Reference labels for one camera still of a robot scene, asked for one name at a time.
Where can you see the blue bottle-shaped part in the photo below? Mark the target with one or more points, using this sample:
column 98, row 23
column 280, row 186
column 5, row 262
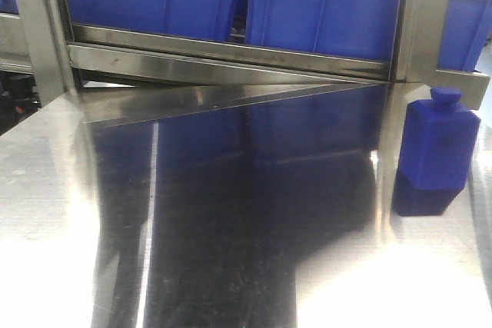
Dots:
column 437, row 144

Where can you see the blue bin under post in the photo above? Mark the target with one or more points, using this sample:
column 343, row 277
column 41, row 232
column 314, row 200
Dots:
column 363, row 29

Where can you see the steel table shelf frame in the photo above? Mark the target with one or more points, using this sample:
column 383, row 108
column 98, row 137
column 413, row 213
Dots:
column 41, row 40

